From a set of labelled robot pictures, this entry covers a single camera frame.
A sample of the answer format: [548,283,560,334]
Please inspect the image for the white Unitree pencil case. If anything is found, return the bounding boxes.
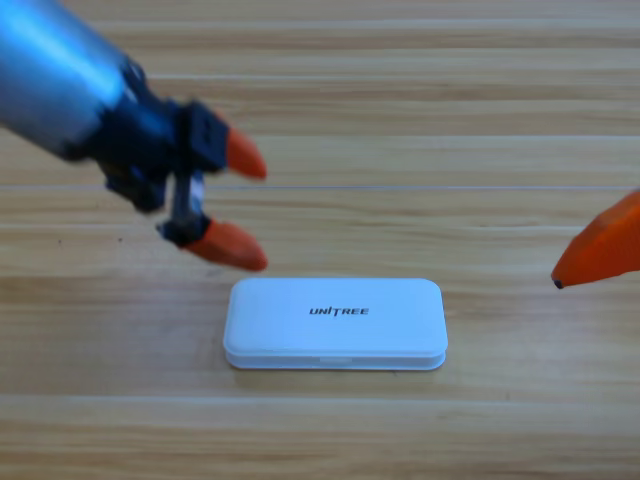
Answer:
[222,277,449,372]

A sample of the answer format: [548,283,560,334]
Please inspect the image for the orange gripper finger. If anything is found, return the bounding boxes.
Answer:
[550,188,640,290]
[180,218,270,273]
[222,127,269,181]

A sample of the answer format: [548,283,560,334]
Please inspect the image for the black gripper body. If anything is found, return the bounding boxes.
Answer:
[64,59,229,247]

